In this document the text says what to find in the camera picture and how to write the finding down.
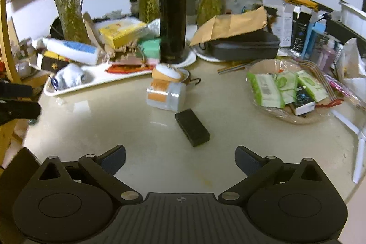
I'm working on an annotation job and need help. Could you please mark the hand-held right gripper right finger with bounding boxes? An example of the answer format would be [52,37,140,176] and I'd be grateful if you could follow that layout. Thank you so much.
[219,146,329,201]

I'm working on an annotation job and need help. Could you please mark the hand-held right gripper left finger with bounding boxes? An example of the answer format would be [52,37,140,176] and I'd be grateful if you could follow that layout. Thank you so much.
[39,145,143,206]

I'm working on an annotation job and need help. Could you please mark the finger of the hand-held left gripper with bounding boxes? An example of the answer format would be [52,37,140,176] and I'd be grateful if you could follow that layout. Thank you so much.
[0,81,33,99]
[0,101,42,126]

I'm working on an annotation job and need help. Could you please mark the black rectangular box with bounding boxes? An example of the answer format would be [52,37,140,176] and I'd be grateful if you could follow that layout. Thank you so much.
[175,109,211,147]

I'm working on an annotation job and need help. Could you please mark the white jar with orange label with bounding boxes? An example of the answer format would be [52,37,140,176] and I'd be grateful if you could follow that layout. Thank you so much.
[146,80,186,112]

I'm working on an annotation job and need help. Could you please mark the yellow dog-shaped pouch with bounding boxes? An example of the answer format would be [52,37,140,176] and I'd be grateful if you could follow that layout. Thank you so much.
[151,63,202,86]

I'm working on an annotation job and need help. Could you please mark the black box with gold emblem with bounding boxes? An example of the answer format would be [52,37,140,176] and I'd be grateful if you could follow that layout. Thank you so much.
[37,51,70,71]

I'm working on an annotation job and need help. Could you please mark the white rolled sock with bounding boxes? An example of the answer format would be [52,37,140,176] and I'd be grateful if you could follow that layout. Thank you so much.
[50,64,88,90]

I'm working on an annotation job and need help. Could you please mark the woven basket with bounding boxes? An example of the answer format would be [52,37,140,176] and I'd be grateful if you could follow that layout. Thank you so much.
[246,59,344,125]

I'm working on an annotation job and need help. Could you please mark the white and blue tube bottle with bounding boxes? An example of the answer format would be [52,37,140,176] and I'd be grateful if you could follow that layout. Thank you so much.
[31,38,100,66]

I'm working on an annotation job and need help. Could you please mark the green wipes packet with barcode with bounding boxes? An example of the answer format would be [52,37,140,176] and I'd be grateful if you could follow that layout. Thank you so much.
[247,73,285,109]

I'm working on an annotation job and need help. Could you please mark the white plastic tray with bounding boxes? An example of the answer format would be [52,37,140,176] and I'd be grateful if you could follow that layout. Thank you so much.
[43,45,198,96]

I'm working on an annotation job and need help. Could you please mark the small black and white box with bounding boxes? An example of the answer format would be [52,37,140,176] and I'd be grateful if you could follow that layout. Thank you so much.
[292,87,315,116]

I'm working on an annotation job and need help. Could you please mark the red flat packet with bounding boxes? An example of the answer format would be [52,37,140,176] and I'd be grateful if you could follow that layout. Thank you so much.
[105,62,156,74]

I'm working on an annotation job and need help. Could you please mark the metal chopstick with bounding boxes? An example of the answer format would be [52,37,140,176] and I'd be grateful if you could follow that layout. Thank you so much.
[219,64,250,75]
[217,62,249,73]

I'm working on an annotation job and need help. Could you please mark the white plate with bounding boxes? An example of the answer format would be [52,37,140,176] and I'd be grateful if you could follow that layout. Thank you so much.
[196,51,229,62]

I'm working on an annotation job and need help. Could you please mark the white tripod stand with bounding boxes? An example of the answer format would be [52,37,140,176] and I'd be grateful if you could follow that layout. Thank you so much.
[332,110,366,184]

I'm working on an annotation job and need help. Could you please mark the grey hard case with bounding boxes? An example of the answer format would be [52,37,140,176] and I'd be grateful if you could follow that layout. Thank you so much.
[199,29,281,62]

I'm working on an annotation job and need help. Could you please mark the yellow carton box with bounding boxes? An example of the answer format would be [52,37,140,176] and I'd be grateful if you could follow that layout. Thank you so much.
[99,19,149,49]

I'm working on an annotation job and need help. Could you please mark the green and pink sponge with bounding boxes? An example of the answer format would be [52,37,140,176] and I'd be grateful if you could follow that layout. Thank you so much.
[137,39,161,65]

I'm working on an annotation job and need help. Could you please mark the pink wrapped item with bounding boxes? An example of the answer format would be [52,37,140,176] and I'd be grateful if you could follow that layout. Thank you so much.
[323,74,358,102]

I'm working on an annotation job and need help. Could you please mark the pink bottle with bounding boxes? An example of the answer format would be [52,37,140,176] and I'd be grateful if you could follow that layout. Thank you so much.
[316,40,336,71]

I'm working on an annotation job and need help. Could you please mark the brown paper envelope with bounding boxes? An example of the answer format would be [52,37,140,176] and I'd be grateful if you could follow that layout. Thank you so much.
[189,6,268,47]

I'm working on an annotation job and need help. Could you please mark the blue carton box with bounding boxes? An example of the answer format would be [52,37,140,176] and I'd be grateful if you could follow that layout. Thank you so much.
[303,22,329,60]

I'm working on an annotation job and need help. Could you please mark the black carton box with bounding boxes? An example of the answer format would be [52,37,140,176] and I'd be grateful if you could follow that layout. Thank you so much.
[292,11,312,53]

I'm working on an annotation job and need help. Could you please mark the white carton box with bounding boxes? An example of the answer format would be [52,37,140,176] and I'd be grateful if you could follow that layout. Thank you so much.
[261,0,295,47]

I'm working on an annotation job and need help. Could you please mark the black thermos flask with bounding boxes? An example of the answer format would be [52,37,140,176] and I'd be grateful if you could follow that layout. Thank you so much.
[159,0,188,64]

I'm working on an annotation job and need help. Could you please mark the white plastic bag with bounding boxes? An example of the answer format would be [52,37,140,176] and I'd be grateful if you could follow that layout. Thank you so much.
[336,38,366,84]

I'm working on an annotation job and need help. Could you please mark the yellow and black umbrella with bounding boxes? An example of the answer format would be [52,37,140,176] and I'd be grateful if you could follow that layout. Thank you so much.
[282,0,319,11]

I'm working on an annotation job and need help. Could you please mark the white plastic container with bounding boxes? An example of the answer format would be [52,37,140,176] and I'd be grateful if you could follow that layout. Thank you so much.
[339,0,366,39]

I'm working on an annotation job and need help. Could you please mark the curved wooden frame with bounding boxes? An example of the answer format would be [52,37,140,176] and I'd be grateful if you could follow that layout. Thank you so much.
[0,0,23,84]

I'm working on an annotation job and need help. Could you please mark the striped ribbon cable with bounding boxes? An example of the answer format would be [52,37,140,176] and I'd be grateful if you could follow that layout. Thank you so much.
[299,59,339,103]

